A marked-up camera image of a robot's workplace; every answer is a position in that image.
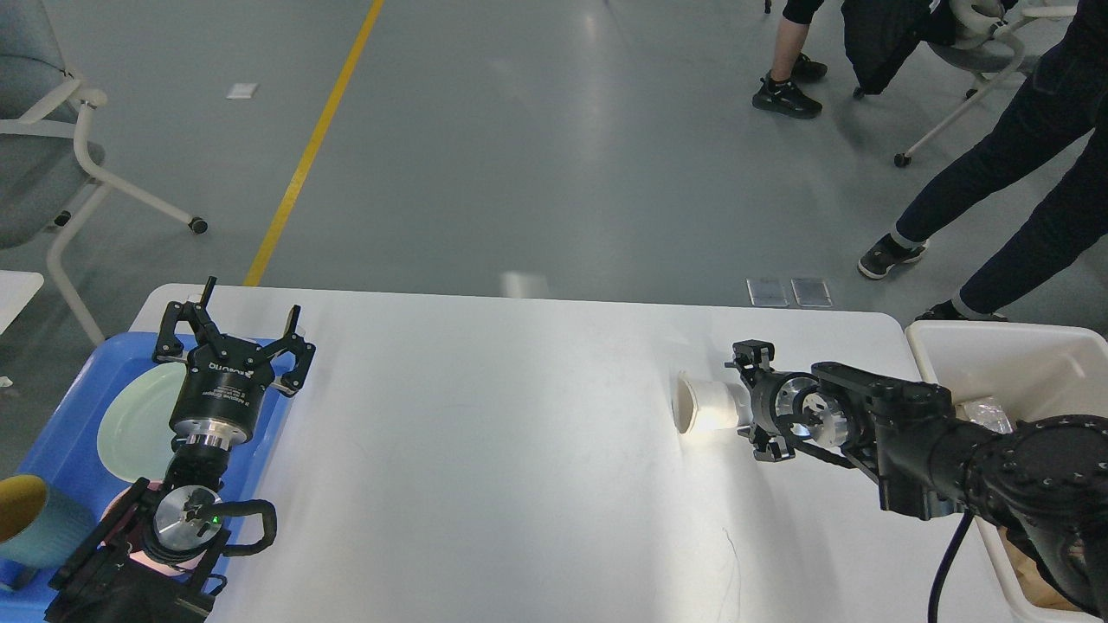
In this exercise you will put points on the grey office chair left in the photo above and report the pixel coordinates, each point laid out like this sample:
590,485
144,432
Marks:
51,171

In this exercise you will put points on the grey office chair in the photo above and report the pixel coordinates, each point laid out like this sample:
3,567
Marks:
51,171
988,47

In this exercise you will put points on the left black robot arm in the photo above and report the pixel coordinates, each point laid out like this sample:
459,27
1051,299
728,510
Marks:
151,556

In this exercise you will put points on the white paper cup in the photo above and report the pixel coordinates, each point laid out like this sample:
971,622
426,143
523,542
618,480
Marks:
708,405

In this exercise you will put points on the mint green plate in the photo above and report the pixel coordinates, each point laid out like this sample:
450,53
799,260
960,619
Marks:
134,436

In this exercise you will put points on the blue plastic tray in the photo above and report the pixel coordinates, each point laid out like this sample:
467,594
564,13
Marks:
65,453

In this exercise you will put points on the white waste bin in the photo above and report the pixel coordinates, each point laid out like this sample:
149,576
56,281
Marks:
1034,371

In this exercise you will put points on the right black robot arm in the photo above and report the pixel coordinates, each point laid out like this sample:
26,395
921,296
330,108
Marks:
1044,483

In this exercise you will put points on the white side table edge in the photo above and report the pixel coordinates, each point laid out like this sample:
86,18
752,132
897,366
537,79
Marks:
17,290

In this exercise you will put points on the crushed clear plastic bottle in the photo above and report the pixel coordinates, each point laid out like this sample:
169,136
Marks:
986,412

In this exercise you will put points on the person in dark trousers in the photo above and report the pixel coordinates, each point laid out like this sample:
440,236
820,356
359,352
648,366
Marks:
1061,101

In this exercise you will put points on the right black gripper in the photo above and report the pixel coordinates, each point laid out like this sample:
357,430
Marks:
773,395

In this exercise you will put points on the pink mug dark inside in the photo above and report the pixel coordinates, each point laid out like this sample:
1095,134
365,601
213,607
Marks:
137,554

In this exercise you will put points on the brown paper bag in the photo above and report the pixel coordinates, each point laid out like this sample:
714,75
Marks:
1033,586

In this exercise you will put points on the seated person in black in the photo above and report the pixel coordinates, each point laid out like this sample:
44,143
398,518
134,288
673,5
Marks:
779,91

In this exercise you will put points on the grey office chair right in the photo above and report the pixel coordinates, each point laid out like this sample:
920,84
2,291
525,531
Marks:
988,47

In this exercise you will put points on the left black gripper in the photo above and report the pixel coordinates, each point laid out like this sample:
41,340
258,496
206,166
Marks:
221,394

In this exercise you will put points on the black jacket on chair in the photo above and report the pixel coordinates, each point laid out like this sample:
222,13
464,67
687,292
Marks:
880,35

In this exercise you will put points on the teal mug yellow inside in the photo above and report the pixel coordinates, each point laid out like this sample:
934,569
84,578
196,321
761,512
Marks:
41,527

